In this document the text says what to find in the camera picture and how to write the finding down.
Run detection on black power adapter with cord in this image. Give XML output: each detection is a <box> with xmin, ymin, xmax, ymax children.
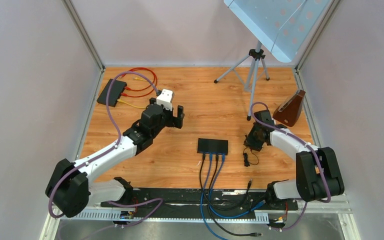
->
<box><xmin>242</xmin><ymin>147</ymin><xmax>260</xmax><ymax>167</ymax></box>

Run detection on black network switch blue cables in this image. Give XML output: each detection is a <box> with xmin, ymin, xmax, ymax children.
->
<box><xmin>196</xmin><ymin>137</ymin><xmax>229</xmax><ymax>156</ymax></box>

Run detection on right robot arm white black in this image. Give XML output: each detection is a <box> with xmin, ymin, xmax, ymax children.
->
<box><xmin>244</xmin><ymin>110</ymin><xmax>345</xmax><ymax>209</ymax></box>

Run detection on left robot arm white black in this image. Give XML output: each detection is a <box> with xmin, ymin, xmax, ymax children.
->
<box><xmin>45</xmin><ymin>98</ymin><xmax>185</xmax><ymax>218</ymax></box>

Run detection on brown wooden metronome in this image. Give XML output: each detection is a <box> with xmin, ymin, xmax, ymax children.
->
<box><xmin>273</xmin><ymin>89</ymin><xmax>306</xmax><ymax>127</ymax></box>

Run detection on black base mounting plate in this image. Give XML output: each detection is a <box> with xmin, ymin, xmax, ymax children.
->
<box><xmin>115</xmin><ymin>187</ymin><xmax>299</xmax><ymax>219</ymax></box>

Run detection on grey tripod stand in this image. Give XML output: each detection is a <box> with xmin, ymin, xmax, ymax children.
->
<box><xmin>213</xmin><ymin>40</ymin><xmax>270</xmax><ymax>121</ymax></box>

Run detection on light blue perforated panel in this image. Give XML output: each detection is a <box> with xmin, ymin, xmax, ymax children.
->
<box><xmin>223</xmin><ymin>0</ymin><xmax>331</xmax><ymax>63</ymax></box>

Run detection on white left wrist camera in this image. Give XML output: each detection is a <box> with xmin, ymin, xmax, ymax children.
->
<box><xmin>156</xmin><ymin>89</ymin><xmax>175</xmax><ymax>111</ymax></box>

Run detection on black network switch red cables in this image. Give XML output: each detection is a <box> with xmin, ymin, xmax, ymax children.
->
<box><xmin>96</xmin><ymin>78</ymin><xmax>128</xmax><ymax>108</ymax></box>

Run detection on black ethernet cable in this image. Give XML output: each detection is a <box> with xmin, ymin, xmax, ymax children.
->
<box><xmin>198</xmin><ymin>154</ymin><xmax>255</xmax><ymax>210</ymax></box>
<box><xmin>207</xmin><ymin>154</ymin><xmax>262</xmax><ymax>237</ymax></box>

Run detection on blue ethernet cable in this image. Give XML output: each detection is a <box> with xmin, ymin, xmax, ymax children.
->
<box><xmin>199</xmin><ymin>154</ymin><xmax>233</xmax><ymax>240</ymax></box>
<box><xmin>208</xmin><ymin>154</ymin><xmax>266</xmax><ymax>220</ymax></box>

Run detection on aluminium frame rail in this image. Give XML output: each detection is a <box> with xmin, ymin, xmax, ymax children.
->
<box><xmin>39</xmin><ymin>186</ymin><xmax>362</xmax><ymax>240</ymax></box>

